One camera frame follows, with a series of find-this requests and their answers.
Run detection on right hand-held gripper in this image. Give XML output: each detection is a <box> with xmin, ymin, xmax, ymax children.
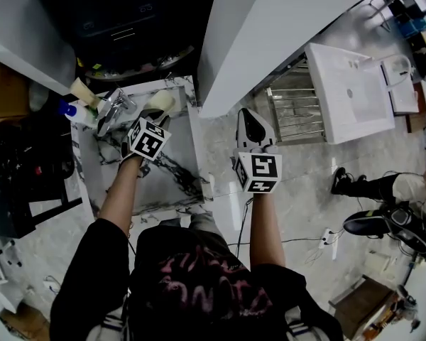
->
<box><xmin>231</xmin><ymin>107</ymin><xmax>283</xmax><ymax>194</ymax></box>

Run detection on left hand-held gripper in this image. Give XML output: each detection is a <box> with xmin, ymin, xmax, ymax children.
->
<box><xmin>120</xmin><ymin>107</ymin><xmax>173</xmax><ymax>163</ymax></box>

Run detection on white marble sink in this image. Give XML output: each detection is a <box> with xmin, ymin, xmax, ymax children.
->
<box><xmin>70</xmin><ymin>75</ymin><xmax>214</xmax><ymax>224</ymax></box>

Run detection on person's left forearm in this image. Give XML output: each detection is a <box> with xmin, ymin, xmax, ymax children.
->
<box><xmin>97</xmin><ymin>154</ymin><xmax>147</xmax><ymax>234</ymax></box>

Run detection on person's right forearm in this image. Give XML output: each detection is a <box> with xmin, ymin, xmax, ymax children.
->
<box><xmin>248</xmin><ymin>189</ymin><xmax>288</xmax><ymax>270</ymax></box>

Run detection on chrome faucet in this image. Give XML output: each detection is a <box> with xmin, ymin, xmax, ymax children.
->
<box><xmin>96</xmin><ymin>87</ymin><xmax>138</xmax><ymax>136</ymax></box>

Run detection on chrome towel rack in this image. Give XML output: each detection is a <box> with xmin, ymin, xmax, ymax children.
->
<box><xmin>265</xmin><ymin>59</ymin><xmax>326</xmax><ymax>142</ymax></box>

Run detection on white bottle with blue cap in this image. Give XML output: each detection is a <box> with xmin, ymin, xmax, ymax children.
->
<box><xmin>58</xmin><ymin>99</ymin><xmax>100</xmax><ymax>129</ymax></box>

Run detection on round metal tray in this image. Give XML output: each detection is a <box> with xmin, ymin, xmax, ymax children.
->
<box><xmin>84</xmin><ymin>44</ymin><xmax>195</xmax><ymax>82</ymax></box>

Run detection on cream squeeze tube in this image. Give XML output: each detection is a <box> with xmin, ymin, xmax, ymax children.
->
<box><xmin>69</xmin><ymin>77</ymin><xmax>102</xmax><ymax>108</ymax></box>

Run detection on white power strip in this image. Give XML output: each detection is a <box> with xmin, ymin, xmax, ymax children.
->
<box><xmin>320</xmin><ymin>227</ymin><xmax>334</xmax><ymax>251</ymax></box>

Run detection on white ceramic washbasin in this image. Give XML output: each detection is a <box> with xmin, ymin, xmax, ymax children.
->
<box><xmin>304</xmin><ymin>43</ymin><xmax>397</xmax><ymax>146</ymax></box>

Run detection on black and white sneaker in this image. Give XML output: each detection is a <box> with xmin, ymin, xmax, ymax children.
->
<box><xmin>342</xmin><ymin>210</ymin><xmax>392</xmax><ymax>237</ymax></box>

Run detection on black shelf rack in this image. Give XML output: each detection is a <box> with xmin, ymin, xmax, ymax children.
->
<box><xmin>0</xmin><ymin>118</ymin><xmax>83</xmax><ymax>239</ymax></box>

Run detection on person's black printed shirt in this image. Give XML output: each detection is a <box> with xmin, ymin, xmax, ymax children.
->
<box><xmin>49</xmin><ymin>213</ymin><xmax>344</xmax><ymax>341</ymax></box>

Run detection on brown cardboard box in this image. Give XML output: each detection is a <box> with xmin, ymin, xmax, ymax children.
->
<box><xmin>0</xmin><ymin>55</ymin><xmax>31</xmax><ymax>121</ymax></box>

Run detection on small white washbasin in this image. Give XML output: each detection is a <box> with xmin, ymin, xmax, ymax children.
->
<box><xmin>381</xmin><ymin>54</ymin><xmax>420</xmax><ymax>116</ymax></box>

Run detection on wooden crate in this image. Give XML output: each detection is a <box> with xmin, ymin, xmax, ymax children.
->
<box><xmin>327</xmin><ymin>274</ymin><xmax>403</xmax><ymax>337</ymax></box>

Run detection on white plastic stool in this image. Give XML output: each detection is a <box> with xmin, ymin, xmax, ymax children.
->
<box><xmin>0</xmin><ymin>235</ymin><xmax>26</xmax><ymax>313</ymax></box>

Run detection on blue plastic crate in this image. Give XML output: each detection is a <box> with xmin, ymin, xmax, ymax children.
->
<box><xmin>398</xmin><ymin>17</ymin><xmax>426</xmax><ymax>39</ymax></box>

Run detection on black cable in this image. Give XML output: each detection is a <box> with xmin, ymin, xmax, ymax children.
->
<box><xmin>235</xmin><ymin>197</ymin><xmax>324</xmax><ymax>259</ymax></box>

